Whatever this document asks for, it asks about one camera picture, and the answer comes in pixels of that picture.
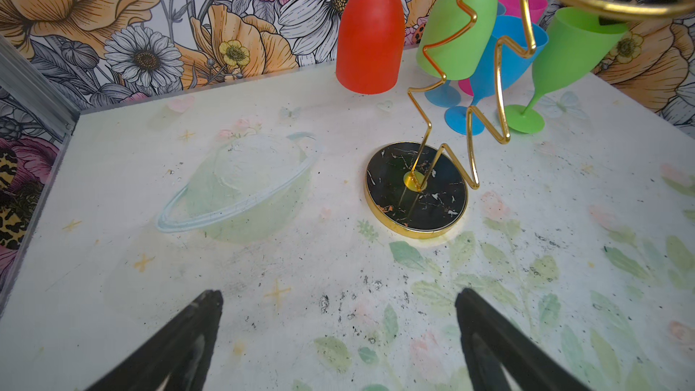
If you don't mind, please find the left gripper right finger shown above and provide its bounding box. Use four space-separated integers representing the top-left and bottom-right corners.
455 288 587 390

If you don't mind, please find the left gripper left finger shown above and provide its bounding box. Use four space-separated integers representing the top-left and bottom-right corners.
90 290 224 390

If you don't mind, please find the blue wine glass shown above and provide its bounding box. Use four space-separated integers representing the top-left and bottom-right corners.
445 16 548 135
424 2 507 109

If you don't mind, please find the green wine glass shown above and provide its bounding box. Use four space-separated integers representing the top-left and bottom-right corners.
505 7 627 134
416 0 499 81

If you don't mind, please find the pink wine glass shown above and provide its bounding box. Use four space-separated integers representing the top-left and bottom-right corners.
457 0 549 98

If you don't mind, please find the red wine glass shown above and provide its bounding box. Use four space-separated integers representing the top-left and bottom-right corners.
336 0 405 95

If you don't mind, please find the gold wire wine glass rack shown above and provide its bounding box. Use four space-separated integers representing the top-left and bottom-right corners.
365 0 694 239

